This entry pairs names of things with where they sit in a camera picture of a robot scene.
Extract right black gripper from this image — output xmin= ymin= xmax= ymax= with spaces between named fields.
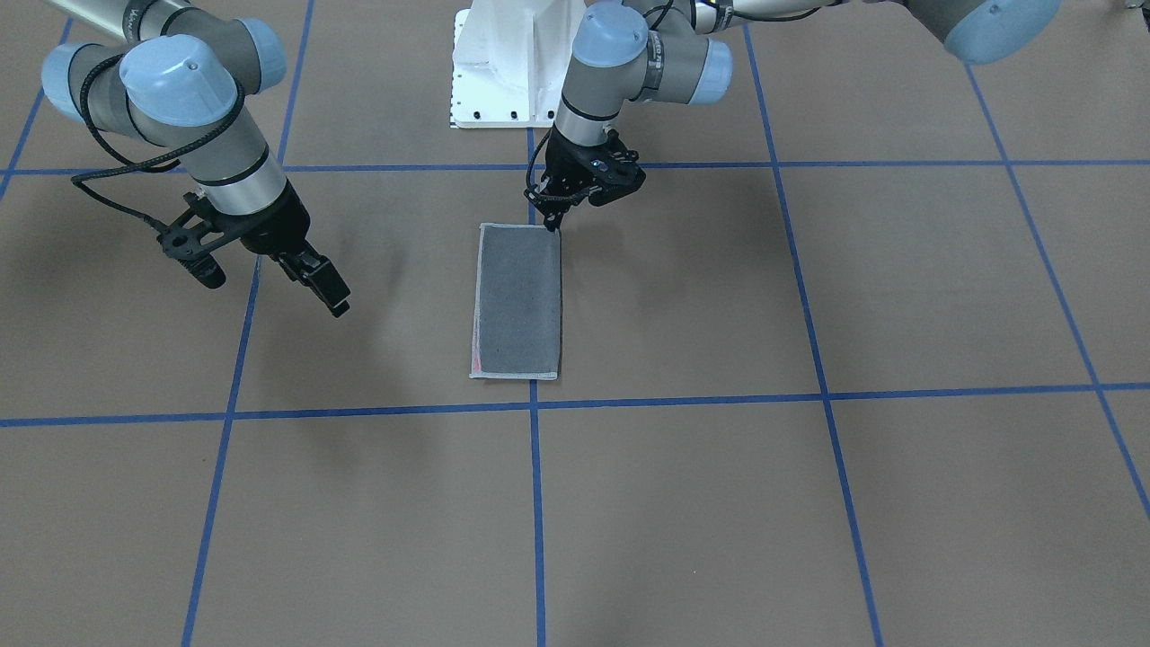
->
xmin=242 ymin=193 xmax=350 ymax=318

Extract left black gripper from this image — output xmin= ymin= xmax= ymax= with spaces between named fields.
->
xmin=526 ymin=128 xmax=603 ymax=232

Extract pink and grey towel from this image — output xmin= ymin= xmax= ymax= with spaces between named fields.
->
xmin=472 ymin=224 xmax=562 ymax=382

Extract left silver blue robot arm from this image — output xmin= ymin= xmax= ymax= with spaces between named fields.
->
xmin=526 ymin=1 xmax=1063 ymax=232

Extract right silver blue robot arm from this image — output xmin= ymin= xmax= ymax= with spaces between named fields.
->
xmin=41 ymin=1 xmax=350 ymax=316

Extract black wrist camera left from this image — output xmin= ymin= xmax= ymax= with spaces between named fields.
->
xmin=588 ymin=129 xmax=646 ymax=208

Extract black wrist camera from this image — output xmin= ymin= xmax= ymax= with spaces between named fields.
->
xmin=588 ymin=129 xmax=646 ymax=208
xmin=158 ymin=192 xmax=245 ymax=288

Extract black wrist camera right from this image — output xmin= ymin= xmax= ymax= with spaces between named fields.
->
xmin=158 ymin=192 xmax=245 ymax=288

